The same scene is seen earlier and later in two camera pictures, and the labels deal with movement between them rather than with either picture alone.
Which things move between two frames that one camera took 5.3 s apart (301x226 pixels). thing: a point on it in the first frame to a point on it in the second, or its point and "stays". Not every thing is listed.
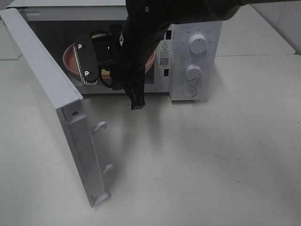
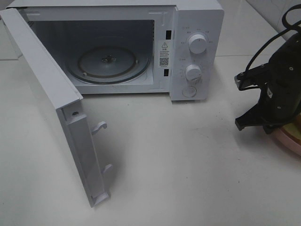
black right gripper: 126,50 to 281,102
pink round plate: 71,66 to 284,139
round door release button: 189,91 stays
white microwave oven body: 184,65 stays
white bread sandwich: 105,73 to 292,130
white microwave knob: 198,44 stays
